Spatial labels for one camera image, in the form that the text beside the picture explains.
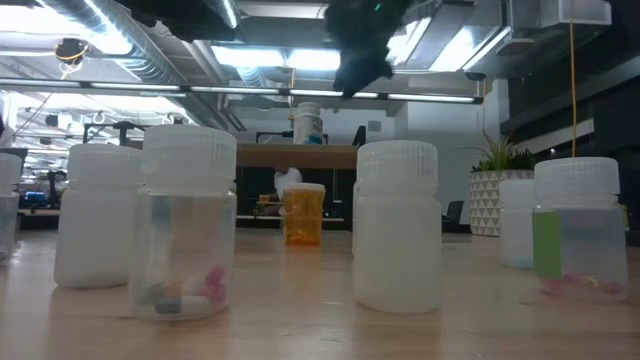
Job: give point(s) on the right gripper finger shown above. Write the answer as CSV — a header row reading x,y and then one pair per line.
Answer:
x,y
350,72
377,65

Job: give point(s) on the white labelled medicine bottle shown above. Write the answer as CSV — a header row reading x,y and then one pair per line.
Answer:
x,y
307,125

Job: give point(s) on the black office chair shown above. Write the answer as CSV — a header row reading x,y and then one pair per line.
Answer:
x,y
454,212

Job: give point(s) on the green potted plant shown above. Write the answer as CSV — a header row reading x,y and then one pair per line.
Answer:
x,y
500,157

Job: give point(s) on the silver ventilation duct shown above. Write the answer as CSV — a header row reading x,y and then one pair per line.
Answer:
x,y
145,55

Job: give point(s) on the clear bottle with red pills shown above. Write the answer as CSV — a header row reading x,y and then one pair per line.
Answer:
x,y
182,240

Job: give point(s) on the clear bottle with grey pills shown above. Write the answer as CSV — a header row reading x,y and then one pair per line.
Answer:
x,y
9,210

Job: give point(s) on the translucent white plastic bottle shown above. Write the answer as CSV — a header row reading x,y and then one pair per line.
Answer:
x,y
397,240
95,225

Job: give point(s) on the grey wall panel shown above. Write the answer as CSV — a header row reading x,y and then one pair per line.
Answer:
x,y
374,126

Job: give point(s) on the orange pill bottle white cap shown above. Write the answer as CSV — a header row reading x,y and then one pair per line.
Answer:
x,y
303,215

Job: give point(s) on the clear bottle with green label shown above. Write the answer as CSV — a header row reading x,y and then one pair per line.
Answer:
x,y
580,235

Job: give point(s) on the long ceiling light bar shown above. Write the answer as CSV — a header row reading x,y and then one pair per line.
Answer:
x,y
235,90

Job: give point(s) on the white patterned plant pot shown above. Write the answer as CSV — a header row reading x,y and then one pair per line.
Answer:
x,y
482,205

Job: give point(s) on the translucent white bottle blue contents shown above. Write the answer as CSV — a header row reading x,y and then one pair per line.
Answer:
x,y
515,225

